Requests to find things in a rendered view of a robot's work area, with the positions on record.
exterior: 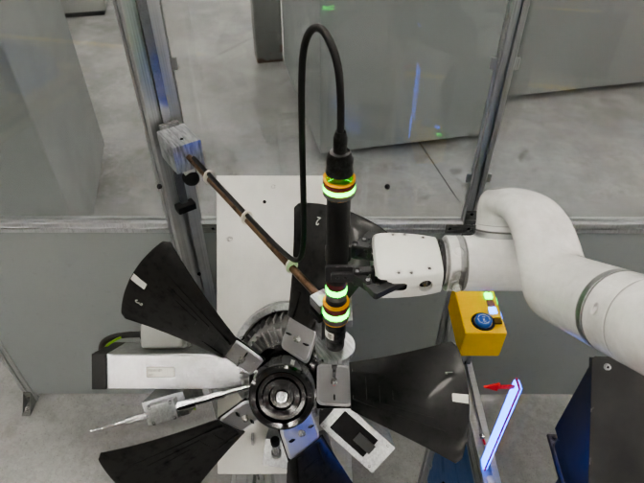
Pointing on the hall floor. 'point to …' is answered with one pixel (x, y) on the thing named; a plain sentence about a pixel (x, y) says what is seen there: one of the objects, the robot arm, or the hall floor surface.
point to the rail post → (425, 466)
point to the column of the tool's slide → (141, 73)
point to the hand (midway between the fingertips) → (338, 263)
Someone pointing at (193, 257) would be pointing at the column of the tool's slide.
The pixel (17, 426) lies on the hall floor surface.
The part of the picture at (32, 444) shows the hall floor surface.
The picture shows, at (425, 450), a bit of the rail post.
